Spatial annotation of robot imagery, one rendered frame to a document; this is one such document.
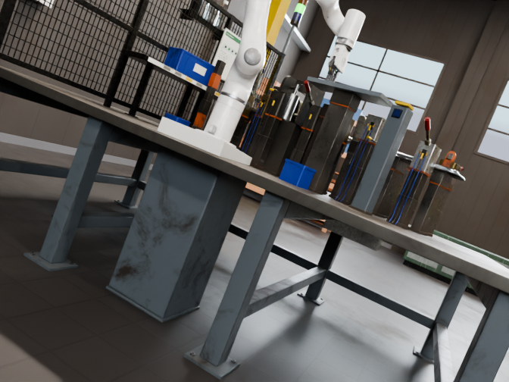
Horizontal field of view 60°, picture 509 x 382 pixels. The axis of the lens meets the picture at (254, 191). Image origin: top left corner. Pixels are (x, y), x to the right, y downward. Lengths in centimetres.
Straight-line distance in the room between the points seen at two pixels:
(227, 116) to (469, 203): 748
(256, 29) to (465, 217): 747
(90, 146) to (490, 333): 158
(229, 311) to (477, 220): 770
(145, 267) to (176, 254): 15
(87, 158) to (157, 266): 53
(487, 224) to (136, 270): 774
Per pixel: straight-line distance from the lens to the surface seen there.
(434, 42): 964
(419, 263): 737
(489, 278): 142
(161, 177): 186
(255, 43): 191
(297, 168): 184
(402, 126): 184
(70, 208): 201
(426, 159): 193
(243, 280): 158
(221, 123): 187
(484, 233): 904
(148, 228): 188
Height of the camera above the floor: 76
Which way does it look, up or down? 5 degrees down
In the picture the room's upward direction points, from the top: 22 degrees clockwise
